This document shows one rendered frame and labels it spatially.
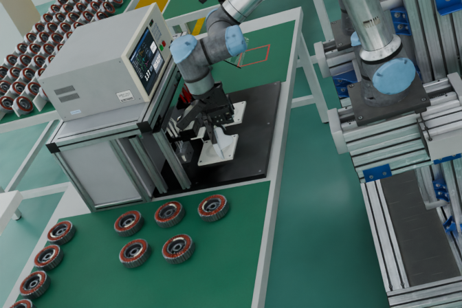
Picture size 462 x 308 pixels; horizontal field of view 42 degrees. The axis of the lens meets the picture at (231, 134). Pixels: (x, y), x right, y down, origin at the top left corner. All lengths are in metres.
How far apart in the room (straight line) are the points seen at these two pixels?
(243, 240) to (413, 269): 0.76
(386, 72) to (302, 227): 1.58
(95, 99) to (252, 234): 0.80
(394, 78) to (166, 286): 0.98
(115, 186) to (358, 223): 1.23
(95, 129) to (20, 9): 4.18
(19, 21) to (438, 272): 4.84
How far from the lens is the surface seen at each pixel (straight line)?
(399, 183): 2.88
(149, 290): 2.09
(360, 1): 1.61
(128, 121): 2.24
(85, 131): 2.33
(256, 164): 2.32
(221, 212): 2.17
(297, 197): 3.30
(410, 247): 2.60
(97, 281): 2.25
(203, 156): 2.47
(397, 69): 1.70
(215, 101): 1.69
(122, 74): 2.27
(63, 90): 2.40
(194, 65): 1.61
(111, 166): 2.38
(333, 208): 3.17
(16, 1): 6.40
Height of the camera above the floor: 2.11
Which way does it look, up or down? 32 degrees down
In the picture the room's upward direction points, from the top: 25 degrees counter-clockwise
